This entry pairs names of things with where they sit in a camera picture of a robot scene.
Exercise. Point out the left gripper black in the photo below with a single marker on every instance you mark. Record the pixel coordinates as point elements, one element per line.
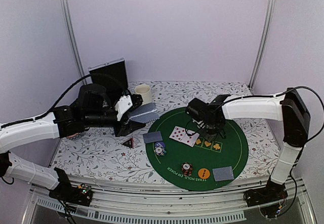
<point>124,129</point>

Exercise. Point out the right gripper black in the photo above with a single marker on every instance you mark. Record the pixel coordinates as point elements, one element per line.
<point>209,137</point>

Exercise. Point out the black triangular button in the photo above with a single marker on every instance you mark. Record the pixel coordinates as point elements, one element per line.
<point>129,143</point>

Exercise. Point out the blue playing card deck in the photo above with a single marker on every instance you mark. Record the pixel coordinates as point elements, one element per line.
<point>144,114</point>

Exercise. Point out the face-up red card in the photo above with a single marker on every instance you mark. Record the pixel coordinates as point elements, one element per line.
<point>179,134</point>
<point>189,138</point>

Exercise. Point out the dealt playing card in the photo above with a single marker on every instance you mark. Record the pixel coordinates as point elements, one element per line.
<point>152,137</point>
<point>223,173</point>

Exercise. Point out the purple small blind button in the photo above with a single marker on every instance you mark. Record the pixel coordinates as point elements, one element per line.
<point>160,144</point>

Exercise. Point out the small poker chip stack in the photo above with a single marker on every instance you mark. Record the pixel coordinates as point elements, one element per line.
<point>160,151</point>

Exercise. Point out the orange big blind button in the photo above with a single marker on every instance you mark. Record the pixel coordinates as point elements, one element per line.
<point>204,173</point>

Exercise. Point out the aluminium poker chip case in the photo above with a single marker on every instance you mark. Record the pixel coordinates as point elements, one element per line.
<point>115,69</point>

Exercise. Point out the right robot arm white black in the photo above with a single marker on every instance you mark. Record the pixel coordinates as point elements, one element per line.
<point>287,106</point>

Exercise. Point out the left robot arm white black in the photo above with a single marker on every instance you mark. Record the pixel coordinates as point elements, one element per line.
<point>92,109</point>

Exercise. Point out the white ceramic cup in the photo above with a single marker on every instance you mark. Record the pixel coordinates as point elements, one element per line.
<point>146,93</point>

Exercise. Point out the green round poker mat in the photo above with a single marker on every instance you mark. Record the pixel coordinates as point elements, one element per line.
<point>232,151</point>

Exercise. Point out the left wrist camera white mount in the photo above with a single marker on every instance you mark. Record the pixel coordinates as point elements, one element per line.
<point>127,103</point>

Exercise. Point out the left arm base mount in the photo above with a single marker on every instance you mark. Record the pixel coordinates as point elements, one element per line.
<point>80,195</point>

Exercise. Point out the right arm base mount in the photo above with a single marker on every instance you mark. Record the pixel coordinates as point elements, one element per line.
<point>270,193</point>

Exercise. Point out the right aluminium frame post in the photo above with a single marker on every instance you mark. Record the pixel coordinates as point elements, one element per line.
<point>262,44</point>

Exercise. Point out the aluminium frame post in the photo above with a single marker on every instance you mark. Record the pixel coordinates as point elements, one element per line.
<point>262,44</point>
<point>72,39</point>

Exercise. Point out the left aluminium frame post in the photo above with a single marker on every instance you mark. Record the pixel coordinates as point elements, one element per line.
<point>72,39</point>

